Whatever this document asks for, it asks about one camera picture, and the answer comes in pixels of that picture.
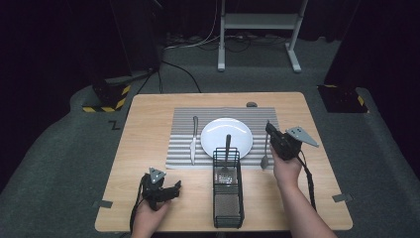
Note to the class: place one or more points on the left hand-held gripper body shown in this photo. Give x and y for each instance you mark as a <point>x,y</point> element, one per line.
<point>153,191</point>

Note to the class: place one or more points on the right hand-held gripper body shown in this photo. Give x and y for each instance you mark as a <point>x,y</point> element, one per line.
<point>287,145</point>

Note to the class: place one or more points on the metal spoon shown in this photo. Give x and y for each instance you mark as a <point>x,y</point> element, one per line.
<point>265,158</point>

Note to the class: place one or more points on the person's right hand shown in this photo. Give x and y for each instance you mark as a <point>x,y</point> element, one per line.
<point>286,172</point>

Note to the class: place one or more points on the person's left hand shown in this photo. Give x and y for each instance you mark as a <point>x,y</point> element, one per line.
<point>148,218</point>

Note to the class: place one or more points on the small dark round object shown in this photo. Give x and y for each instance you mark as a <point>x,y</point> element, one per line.
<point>251,104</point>

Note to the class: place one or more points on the grey white striped placemat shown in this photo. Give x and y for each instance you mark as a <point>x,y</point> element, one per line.
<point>180,139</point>

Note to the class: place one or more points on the metal table knife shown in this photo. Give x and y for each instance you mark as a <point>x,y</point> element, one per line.
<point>194,139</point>

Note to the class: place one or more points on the grey tape piece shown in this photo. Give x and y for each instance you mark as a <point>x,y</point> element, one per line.
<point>103,204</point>
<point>342,198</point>

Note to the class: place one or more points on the white round plate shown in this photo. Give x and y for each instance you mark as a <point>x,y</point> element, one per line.
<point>214,135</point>

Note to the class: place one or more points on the black yellow striped stand base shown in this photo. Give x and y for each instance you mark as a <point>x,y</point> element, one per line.
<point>343,99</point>
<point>109,99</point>

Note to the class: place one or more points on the white metal stand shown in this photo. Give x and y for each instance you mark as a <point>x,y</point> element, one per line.
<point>261,21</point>

